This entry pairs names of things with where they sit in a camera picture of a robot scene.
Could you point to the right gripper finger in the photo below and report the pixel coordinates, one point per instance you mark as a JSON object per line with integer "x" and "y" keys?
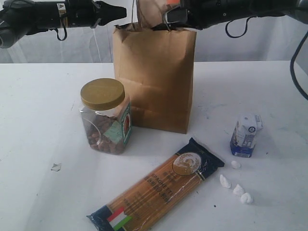
{"x": 175, "y": 15}

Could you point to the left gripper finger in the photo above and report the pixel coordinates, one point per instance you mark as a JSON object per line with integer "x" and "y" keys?
{"x": 105, "y": 13}

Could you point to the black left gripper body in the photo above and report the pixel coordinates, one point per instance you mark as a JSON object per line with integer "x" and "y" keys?
{"x": 82, "y": 13}

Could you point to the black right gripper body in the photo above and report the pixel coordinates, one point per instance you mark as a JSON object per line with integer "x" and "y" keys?
{"x": 203, "y": 14}

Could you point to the small brown coffee pouch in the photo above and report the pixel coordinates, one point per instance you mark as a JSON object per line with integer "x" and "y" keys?
{"x": 150, "y": 12}

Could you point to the clear jar gold lid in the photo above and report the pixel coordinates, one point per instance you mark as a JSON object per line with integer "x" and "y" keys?
{"x": 106, "y": 115}

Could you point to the spaghetti package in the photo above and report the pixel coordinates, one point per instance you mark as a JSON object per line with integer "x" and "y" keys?
{"x": 147, "y": 201}

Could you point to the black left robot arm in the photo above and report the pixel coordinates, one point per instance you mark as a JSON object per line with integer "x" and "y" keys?
{"x": 20, "y": 18}

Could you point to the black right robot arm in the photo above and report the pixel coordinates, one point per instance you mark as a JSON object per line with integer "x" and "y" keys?
{"x": 239, "y": 9}

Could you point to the large brown paper bag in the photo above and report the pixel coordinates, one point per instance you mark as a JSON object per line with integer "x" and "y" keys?
{"x": 156, "y": 68}

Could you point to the small white blue carton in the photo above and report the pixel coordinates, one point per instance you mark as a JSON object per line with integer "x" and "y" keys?
{"x": 244, "y": 137}

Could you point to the white crumpled pellet far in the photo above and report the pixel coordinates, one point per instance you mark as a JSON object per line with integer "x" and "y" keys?
{"x": 235, "y": 164}

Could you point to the white crumpled pellet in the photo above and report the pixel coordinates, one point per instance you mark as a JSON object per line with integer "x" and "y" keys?
{"x": 224, "y": 182}
{"x": 238, "y": 190}
{"x": 235, "y": 164}
{"x": 246, "y": 198}

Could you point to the torn label scrap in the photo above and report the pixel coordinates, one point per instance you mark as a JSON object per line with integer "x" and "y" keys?
{"x": 56, "y": 167}

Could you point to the white crumpled pellet left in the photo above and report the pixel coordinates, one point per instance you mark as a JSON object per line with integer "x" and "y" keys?
{"x": 224, "y": 182}

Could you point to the white crumpled pellet middle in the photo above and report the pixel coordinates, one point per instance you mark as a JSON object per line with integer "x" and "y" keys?
{"x": 238, "y": 190}

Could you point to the white crumpled pellet near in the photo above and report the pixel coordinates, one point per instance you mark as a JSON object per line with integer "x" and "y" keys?
{"x": 246, "y": 198}

